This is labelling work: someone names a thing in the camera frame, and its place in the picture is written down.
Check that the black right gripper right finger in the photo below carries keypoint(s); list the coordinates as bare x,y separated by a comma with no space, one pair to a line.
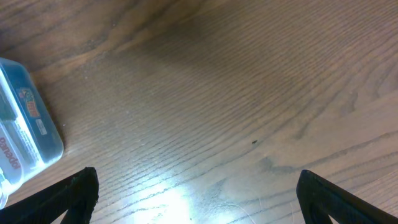
322,202

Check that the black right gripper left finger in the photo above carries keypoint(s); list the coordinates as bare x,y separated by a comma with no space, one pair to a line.
74,197

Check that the white Panadol box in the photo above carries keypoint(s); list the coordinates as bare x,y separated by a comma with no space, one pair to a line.
10,164

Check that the blue Kool Fever box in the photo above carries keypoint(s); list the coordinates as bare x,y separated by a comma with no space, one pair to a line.
31,131

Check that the clear plastic container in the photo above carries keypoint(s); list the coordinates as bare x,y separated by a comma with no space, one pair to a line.
28,170

